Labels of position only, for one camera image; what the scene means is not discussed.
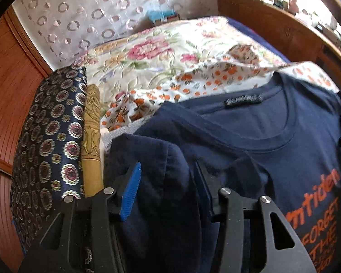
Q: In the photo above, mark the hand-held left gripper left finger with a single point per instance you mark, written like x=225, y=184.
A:
x=130, y=193

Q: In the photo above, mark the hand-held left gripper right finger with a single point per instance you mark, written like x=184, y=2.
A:
x=206, y=187

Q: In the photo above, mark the navy printed t-shirt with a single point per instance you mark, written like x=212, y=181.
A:
x=244, y=128

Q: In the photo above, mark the yellow folded blanket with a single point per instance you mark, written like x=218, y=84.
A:
x=92, y=136

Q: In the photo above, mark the long wooden cabinet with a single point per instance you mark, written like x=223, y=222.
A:
x=287, y=31

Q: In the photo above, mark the navy medallion pattern folded blanket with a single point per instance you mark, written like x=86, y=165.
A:
x=48, y=136

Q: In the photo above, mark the orange fruit print bed sheet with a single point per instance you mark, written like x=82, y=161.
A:
x=207, y=79

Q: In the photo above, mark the dark blue blanket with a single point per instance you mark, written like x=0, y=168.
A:
x=255, y=39

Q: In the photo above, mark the floral quilt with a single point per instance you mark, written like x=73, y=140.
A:
x=147, y=51

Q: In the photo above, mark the wooden wardrobe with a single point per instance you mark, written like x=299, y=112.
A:
x=8, y=105

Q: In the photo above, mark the blue tissue box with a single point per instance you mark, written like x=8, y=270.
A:
x=162, y=17

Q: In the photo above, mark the sheer curtain with circles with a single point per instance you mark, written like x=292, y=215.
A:
x=88, y=14

